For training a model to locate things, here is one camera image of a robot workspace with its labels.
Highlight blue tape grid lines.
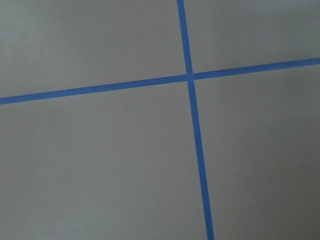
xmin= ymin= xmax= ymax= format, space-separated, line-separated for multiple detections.
xmin=0 ymin=0 xmax=320 ymax=240

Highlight brown table cover sheet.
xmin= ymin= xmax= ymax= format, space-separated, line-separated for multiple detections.
xmin=0 ymin=0 xmax=320 ymax=240

